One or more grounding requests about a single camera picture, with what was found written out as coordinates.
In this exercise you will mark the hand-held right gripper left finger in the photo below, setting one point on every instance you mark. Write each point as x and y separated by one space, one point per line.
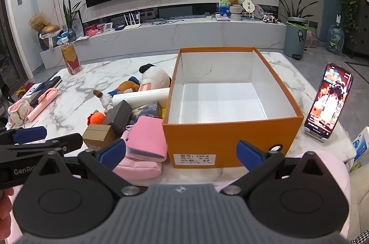
114 153

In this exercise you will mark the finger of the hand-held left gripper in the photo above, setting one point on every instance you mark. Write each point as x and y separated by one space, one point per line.
66 143
31 134

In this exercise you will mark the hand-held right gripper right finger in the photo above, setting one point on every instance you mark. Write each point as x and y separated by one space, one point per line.
248 153

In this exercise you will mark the small brown box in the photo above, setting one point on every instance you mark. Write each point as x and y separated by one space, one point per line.
96 137

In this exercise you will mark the orange cardboard box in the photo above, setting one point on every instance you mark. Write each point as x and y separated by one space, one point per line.
219 140

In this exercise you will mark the person's left hand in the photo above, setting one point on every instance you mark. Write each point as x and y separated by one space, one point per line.
4 203

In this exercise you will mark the pink fabric bag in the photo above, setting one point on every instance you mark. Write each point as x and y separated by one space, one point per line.
138 169

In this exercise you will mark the red crochet fruit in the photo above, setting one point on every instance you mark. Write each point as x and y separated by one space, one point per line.
89 119

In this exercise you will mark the pink selfie stick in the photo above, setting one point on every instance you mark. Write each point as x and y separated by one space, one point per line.
43 101

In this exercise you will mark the dark grey box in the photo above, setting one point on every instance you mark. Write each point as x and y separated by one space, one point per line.
118 117

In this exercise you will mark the orange crochet fruit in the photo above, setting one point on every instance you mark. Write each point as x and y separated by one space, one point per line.
98 119

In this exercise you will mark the pink wallet pouch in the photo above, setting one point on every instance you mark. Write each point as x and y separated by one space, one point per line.
147 134

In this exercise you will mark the blue white flat box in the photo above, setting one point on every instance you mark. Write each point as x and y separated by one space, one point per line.
33 90

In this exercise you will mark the colourful tassel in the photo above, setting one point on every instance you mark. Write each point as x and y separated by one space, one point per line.
20 91

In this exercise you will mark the dark blue packet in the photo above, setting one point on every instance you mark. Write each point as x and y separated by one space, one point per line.
147 111

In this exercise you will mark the black remote control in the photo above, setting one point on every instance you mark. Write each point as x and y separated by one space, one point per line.
53 82

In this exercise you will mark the long white box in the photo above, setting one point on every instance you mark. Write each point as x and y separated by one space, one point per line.
138 97

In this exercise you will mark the brown plush bear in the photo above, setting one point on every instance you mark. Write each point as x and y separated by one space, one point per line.
126 86

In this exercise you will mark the white phone stand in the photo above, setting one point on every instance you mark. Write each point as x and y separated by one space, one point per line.
315 136

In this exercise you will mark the bottle with red label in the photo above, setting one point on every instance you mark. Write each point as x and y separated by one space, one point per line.
72 59

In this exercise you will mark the white striped plush dog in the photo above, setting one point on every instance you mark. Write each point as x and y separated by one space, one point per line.
157 78

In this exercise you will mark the smartphone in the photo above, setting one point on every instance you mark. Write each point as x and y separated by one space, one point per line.
328 99

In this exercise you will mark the brown gourd vase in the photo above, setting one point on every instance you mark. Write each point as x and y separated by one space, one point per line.
49 30

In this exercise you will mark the blue glass vase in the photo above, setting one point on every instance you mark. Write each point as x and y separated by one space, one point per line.
71 36

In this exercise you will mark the dried flower bouquet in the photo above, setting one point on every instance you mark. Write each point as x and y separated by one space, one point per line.
37 22

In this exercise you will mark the blue white tissue packet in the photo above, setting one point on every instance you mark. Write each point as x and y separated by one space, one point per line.
361 146

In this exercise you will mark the pink toy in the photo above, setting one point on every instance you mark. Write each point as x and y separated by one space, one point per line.
91 31

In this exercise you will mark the beige sofa cushion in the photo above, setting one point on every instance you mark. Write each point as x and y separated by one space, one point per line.
360 203

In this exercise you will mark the grey trash bin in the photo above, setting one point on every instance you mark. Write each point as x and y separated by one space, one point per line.
295 39

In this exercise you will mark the white router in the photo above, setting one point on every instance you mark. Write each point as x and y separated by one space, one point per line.
131 26

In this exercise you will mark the tall green plant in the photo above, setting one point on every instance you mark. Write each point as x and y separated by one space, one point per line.
70 12

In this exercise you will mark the marble television console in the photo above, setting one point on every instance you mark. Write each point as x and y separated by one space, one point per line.
173 36

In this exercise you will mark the toy car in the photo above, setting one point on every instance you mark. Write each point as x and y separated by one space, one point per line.
270 18

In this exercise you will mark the blue water jug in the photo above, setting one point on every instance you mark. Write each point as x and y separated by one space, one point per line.
335 39

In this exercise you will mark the white paper fan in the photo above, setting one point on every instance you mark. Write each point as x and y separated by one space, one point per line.
248 8

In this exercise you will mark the green picture card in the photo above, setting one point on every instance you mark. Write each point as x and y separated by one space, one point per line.
223 6

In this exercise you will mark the long-leaf potted plant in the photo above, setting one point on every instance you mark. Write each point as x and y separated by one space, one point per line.
294 9

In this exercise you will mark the dark cabinet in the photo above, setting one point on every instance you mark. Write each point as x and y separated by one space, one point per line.
360 39

